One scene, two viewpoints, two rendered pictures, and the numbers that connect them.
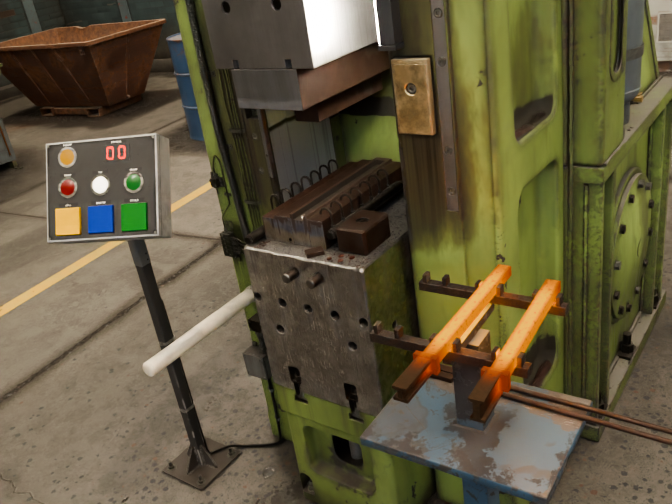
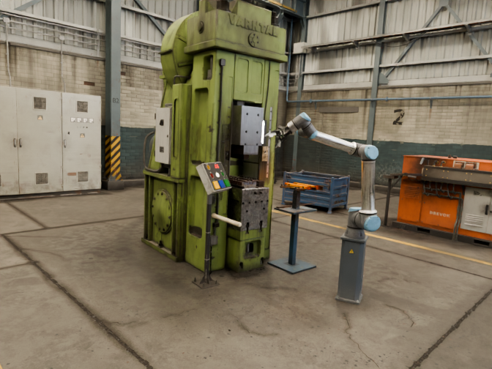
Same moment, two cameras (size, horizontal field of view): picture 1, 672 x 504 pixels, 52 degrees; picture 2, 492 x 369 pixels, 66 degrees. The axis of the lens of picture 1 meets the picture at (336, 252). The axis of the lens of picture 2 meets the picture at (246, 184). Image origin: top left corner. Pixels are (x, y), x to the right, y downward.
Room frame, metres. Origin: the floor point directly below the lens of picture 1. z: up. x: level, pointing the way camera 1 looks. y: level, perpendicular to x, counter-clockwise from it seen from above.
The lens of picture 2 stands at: (0.87, 4.03, 1.50)
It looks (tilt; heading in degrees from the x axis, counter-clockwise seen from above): 8 degrees down; 281
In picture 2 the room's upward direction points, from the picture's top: 3 degrees clockwise
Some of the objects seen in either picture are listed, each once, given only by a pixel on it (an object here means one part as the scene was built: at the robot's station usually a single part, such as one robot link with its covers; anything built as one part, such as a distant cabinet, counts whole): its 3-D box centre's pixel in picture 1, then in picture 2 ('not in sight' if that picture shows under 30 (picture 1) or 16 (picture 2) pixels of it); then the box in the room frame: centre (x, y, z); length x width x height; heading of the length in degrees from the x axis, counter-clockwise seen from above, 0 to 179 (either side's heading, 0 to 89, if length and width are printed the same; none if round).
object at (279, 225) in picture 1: (338, 197); (236, 181); (1.79, -0.03, 0.96); 0.42 x 0.20 x 0.09; 141
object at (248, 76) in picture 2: not in sight; (236, 80); (1.88, -0.16, 2.06); 0.44 x 0.41 x 0.47; 141
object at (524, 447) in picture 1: (476, 422); (295, 209); (1.14, -0.23, 0.66); 0.40 x 0.30 x 0.02; 53
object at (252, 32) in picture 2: not in sight; (238, 29); (1.90, -0.17, 2.60); 0.99 x 0.60 x 0.59; 51
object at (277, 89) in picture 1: (318, 67); (238, 148); (1.79, -0.03, 1.32); 0.42 x 0.20 x 0.10; 141
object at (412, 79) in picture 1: (413, 96); (264, 154); (1.54, -0.23, 1.27); 0.09 x 0.02 x 0.17; 51
